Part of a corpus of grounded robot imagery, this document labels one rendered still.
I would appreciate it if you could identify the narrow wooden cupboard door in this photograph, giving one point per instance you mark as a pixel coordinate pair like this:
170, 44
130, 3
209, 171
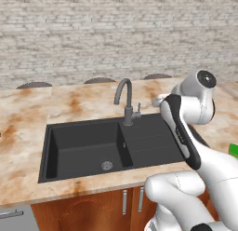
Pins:
145, 214

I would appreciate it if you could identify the green sponge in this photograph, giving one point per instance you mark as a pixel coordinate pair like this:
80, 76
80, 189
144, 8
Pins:
234, 150

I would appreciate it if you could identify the grey dishwasher front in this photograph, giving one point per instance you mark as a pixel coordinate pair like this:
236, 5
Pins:
15, 224

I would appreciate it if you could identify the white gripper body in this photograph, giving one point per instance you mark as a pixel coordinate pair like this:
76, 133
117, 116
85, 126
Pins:
157, 100

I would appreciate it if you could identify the dark brown round stool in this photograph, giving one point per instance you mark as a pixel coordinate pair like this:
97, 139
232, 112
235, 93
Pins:
99, 80
157, 76
34, 84

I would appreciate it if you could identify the black kitchen sink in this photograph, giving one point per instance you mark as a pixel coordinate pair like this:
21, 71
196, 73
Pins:
86, 147

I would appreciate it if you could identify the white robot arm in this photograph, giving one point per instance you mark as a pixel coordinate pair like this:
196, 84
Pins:
217, 172

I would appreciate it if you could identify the grey curved tap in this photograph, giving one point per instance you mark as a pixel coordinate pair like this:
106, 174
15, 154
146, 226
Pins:
128, 112

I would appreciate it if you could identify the wide wooden cupboard door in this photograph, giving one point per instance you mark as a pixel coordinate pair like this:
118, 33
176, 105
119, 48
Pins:
83, 213

